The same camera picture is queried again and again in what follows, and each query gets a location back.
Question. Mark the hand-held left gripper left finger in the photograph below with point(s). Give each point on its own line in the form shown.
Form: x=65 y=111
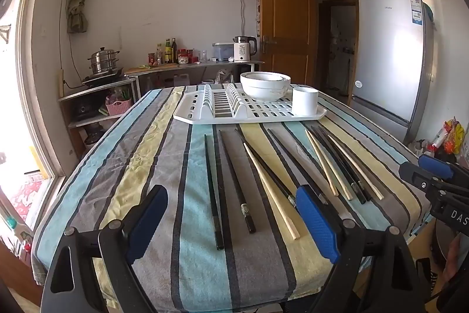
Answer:
x=146 y=221

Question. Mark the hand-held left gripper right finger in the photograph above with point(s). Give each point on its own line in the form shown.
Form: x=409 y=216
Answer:
x=317 y=225

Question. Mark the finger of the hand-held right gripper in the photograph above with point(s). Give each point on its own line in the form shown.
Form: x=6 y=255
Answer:
x=414 y=175
x=436 y=165

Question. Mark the wooden chopstick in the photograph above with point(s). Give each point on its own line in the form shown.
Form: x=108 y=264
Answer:
x=273 y=195
x=321 y=162
x=358 y=170
x=339 y=181

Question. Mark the black chopstick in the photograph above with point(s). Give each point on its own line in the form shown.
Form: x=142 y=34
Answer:
x=291 y=159
x=347 y=166
x=264 y=166
x=213 y=195
x=340 y=170
x=236 y=181

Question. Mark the white plastic dish rack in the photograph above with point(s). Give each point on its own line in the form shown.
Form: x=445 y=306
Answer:
x=271 y=113

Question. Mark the white cup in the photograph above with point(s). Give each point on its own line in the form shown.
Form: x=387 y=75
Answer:
x=305 y=102

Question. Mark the colourful snack bag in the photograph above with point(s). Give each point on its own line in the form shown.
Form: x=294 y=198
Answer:
x=452 y=137

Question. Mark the striped tablecloth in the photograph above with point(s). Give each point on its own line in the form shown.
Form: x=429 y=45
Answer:
x=176 y=188

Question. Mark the pink basket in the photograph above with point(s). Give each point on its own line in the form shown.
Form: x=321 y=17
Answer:
x=119 y=107

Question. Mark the silver refrigerator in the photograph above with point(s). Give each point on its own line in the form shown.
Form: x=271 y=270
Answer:
x=388 y=56

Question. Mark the low grey shelf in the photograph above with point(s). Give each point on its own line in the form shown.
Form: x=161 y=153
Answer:
x=95 y=89

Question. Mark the black induction cooker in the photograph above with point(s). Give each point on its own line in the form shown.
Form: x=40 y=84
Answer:
x=104 y=76

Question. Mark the wooden cutting board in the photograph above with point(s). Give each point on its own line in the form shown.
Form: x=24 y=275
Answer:
x=154 y=68

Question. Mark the small white bowl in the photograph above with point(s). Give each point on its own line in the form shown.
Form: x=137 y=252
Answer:
x=263 y=77

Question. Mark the small red jar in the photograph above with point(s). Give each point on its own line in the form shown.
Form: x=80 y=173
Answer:
x=151 y=60

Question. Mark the power strip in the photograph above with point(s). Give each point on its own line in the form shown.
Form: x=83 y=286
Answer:
x=61 y=82

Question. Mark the steel steamer pot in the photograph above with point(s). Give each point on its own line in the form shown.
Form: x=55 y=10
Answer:
x=103 y=60

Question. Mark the small clear bottle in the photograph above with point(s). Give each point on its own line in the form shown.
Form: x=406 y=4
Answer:
x=159 y=55

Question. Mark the red lidded jar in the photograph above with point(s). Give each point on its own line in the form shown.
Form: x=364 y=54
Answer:
x=190 y=54
x=183 y=57

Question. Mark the yellow oil bottle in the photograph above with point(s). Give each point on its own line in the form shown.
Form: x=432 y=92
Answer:
x=168 y=52

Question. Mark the dark sauce bottle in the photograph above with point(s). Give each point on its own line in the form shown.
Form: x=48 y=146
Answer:
x=174 y=52

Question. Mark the metal kitchen shelf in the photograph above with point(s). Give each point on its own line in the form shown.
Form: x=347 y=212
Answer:
x=220 y=64

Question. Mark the glass cup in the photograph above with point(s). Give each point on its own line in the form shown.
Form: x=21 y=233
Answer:
x=203 y=57

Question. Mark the clear plastic container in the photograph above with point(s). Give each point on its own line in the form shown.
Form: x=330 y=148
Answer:
x=222 y=52

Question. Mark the white electric kettle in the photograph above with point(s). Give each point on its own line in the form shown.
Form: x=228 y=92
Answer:
x=242 y=51

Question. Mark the wooden door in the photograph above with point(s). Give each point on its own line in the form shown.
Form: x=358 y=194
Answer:
x=285 y=23

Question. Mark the window frame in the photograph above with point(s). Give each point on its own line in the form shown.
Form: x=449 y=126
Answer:
x=27 y=78

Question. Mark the wall calendar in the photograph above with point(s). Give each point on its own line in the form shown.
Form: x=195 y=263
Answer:
x=258 y=10

